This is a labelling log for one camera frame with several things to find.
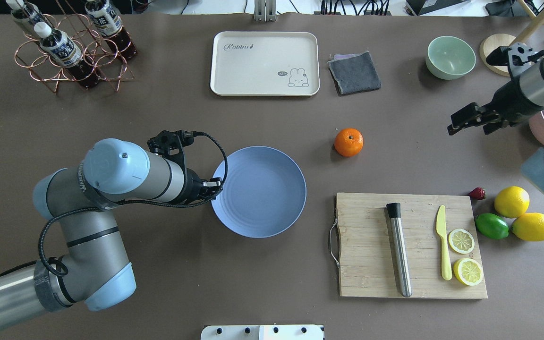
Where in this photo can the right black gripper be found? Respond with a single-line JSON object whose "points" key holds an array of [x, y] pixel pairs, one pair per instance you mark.
{"points": [[505, 104]]}

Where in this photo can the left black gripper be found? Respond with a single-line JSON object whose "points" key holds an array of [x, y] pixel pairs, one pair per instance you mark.
{"points": [[191, 187]]}

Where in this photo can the orange fruit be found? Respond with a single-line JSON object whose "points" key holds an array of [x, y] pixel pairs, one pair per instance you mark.
{"points": [[348, 142]]}

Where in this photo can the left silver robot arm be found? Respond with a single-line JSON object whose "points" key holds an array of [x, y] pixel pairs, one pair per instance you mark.
{"points": [[81, 252]]}

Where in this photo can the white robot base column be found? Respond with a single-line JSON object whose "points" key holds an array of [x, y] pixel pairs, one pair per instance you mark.
{"points": [[264, 332]]}

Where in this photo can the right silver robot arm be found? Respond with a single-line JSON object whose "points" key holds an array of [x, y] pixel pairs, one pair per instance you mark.
{"points": [[526, 69]]}

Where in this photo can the blue plate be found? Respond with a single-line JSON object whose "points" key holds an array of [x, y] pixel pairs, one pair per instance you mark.
{"points": [[264, 192]]}

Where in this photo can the green bowl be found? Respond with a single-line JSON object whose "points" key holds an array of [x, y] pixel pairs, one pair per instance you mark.
{"points": [[449, 58]]}

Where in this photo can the wooden cup stand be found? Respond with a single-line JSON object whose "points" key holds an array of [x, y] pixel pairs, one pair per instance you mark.
{"points": [[502, 39]]}

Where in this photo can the small red strawberry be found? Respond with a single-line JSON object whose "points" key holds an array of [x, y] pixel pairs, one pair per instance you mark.
{"points": [[479, 193]]}

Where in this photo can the yellow lemon upper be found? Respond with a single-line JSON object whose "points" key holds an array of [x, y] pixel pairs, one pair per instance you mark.
{"points": [[512, 202]]}

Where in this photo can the yellow lemon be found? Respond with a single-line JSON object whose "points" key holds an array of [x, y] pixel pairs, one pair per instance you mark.
{"points": [[512, 202], [529, 226]]}

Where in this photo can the green lime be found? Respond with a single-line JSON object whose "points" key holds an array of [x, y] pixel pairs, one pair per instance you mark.
{"points": [[492, 226]]}

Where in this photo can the yellow plastic knife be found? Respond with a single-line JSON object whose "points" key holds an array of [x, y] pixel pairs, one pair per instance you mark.
{"points": [[441, 231]]}

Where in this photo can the cream rabbit tray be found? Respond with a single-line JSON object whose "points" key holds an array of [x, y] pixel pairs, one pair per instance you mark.
{"points": [[265, 64]]}

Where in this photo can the steel muddler black tip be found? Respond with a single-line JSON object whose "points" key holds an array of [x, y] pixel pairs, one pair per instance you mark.
{"points": [[400, 249]]}

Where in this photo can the lemon half near knife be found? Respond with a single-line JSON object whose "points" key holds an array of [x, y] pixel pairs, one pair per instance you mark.
{"points": [[461, 241]]}

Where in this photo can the yellow lemon lower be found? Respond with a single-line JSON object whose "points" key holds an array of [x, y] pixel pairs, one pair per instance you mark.
{"points": [[529, 226]]}

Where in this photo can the grey folded cloth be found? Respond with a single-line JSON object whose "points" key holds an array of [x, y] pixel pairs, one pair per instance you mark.
{"points": [[354, 73]]}

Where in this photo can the lemon half at edge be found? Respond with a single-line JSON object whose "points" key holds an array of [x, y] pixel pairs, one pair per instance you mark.
{"points": [[468, 271]]}

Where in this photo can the tea bottle back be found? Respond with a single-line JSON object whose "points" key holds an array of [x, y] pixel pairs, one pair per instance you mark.
{"points": [[105, 17]]}

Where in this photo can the tea bottle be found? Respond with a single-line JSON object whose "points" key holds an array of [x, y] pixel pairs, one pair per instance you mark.
{"points": [[105, 17], [26, 15], [65, 53]]}

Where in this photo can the tea bottle front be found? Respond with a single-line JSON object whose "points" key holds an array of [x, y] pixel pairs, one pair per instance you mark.
{"points": [[65, 53]]}

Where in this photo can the tea bottle middle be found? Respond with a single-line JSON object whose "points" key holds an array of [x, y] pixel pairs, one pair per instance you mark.
{"points": [[26, 15]]}

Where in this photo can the copper wire bottle rack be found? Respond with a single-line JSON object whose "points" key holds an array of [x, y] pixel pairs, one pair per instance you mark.
{"points": [[85, 49]]}

